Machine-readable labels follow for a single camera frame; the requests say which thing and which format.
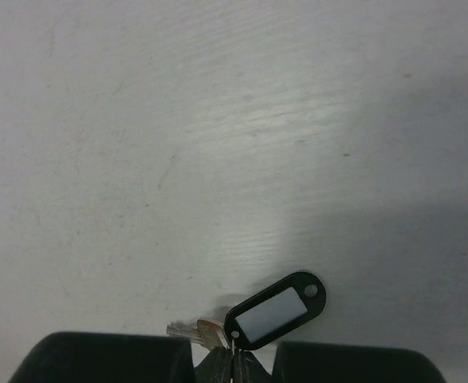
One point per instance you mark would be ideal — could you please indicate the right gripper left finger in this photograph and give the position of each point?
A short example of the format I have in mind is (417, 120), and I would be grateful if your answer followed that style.
(96, 357)

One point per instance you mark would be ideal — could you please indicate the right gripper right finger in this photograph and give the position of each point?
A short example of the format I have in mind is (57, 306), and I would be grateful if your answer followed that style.
(309, 362)

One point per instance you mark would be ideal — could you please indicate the silver key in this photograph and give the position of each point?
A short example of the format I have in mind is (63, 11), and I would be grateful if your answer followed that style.
(206, 332)

